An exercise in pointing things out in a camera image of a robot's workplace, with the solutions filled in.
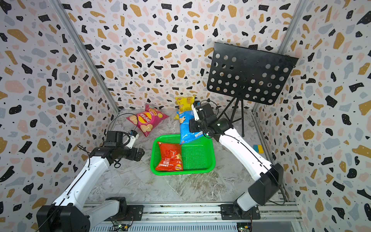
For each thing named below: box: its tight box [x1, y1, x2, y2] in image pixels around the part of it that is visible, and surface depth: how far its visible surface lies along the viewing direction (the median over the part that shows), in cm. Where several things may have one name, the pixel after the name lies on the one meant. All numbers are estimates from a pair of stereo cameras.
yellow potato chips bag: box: [173, 95, 196, 120], surface depth 115 cm
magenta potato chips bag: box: [126, 102, 170, 138], surface depth 106 cm
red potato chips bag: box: [155, 141, 184, 172], surface depth 87 cm
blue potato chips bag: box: [176, 110, 204, 145], surface depth 78 cm
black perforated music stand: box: [206, 42, 299, 138], surface depth 76 cm
